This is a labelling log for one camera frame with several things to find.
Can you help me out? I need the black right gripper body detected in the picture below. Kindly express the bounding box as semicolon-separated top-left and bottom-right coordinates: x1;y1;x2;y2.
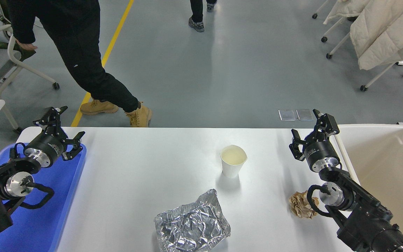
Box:
302;140;340;167

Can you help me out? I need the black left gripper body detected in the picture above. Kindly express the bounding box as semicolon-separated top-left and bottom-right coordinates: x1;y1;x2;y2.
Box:
27;132;66;165

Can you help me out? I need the tan paper ball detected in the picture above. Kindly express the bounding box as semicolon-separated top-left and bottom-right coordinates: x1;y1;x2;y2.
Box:
289;190;319;220

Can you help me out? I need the white paper cup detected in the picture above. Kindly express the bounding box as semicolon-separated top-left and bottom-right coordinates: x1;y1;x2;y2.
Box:
220;145;248;179

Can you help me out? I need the silver foil tray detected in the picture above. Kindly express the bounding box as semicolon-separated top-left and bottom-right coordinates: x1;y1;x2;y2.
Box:
154;189;231;252

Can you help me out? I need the person's hand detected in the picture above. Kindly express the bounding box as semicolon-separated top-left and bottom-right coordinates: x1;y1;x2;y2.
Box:
15;38;38;51

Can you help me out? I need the large pale plastic bin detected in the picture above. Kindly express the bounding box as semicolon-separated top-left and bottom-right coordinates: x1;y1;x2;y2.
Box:
333;124;403;250

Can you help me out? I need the person with tan boots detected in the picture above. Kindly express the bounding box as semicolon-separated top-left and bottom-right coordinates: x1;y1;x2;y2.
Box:
6;0;153;128

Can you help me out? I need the blue plastic tray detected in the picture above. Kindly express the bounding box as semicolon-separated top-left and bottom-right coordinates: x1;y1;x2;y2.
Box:
0;143;87;252

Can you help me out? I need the cream quilted jacket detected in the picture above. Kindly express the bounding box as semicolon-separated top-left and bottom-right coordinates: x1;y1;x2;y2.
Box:
358;0;403;70
323;0;372;25
349;0;403;58

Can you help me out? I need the person with grey sneakers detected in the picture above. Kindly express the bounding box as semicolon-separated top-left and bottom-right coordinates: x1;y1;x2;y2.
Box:
189;0;218;33

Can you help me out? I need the white chair frame with casters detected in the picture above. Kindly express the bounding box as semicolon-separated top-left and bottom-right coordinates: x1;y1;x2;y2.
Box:
326;32;352;59
312;0;351;43
360;52;403;92

